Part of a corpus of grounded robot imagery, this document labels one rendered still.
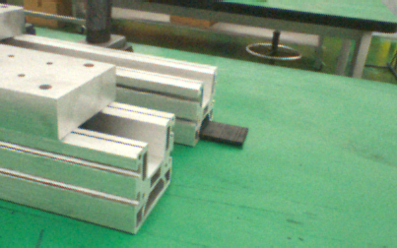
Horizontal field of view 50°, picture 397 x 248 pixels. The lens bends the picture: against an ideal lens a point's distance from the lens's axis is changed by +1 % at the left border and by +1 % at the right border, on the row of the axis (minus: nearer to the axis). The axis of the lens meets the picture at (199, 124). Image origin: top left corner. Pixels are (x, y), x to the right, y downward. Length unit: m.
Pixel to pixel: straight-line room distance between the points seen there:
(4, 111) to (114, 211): 0.13
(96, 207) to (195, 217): 0.10
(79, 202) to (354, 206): 0.29
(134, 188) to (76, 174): 0.06
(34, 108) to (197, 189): 0.20
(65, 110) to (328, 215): 0.29
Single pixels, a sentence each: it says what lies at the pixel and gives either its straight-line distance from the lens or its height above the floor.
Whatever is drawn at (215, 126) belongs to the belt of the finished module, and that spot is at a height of 0.79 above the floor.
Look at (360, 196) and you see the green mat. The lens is 0.53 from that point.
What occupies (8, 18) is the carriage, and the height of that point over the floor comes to 0.89.
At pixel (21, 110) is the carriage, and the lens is 0.40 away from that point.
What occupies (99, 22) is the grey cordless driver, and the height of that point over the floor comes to 0.88.
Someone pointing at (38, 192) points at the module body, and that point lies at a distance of 0.44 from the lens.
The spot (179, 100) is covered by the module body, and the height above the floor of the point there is 0.84.
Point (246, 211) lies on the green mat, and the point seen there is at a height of 0.78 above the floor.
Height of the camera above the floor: 1.04
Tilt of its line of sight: 25 degrees down
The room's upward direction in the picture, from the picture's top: 6 degrees clockwise
